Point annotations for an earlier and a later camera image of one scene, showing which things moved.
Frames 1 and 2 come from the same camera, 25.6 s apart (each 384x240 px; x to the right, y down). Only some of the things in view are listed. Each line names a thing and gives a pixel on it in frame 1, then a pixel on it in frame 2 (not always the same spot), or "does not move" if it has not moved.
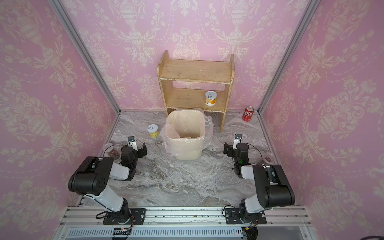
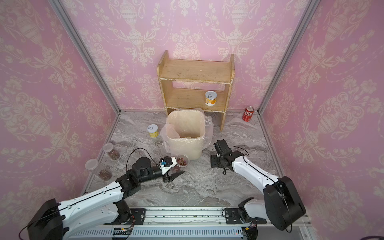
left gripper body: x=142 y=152 → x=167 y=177
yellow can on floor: x=153 y=130 does not move
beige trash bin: x=185 y=130 does not move
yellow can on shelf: x=210 y=98 does not move
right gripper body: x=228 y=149 → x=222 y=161
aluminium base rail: x=187 y=223 does not move
